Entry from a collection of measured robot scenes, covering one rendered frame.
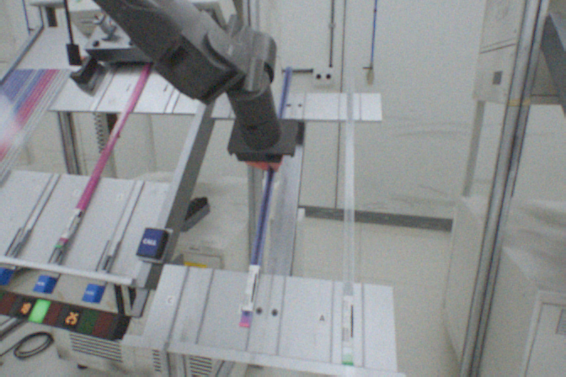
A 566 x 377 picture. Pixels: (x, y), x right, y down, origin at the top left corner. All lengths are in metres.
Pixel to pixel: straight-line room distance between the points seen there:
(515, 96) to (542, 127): 1.66
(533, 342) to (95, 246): 0.98
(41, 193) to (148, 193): 0.26
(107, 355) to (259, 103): 1.18
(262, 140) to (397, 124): 2.00
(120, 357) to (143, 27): 1.19
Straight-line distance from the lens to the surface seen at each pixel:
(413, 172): 2.48
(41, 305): 0.78
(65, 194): 0.83
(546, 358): 1.04
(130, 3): 0.37
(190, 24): 0.37
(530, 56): 1.00
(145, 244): 0.61
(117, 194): 0.75
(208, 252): 0.94
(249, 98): 0.38
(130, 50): 0.94
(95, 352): 1.45
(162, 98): 0.84
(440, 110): 2.43
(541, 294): 0.94
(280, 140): 0.46
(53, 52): 1.23
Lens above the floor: 1.06
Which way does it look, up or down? 15 degrees down
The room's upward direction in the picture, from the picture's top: straight up
